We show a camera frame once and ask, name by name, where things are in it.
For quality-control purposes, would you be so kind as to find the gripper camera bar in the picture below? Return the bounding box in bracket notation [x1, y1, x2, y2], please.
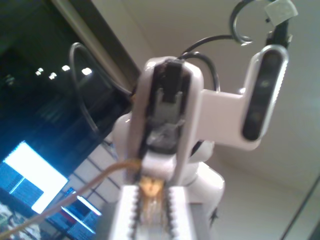
[198, 44, 290, 152]

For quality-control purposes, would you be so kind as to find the yellow network cable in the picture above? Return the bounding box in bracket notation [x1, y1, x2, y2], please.
[0, 159, 169, 240]

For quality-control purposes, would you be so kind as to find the lit computer screen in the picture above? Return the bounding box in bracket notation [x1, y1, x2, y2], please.
[0, 139, 70, 216]

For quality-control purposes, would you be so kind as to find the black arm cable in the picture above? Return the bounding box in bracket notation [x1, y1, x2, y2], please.
[69, 0, 293, 136]

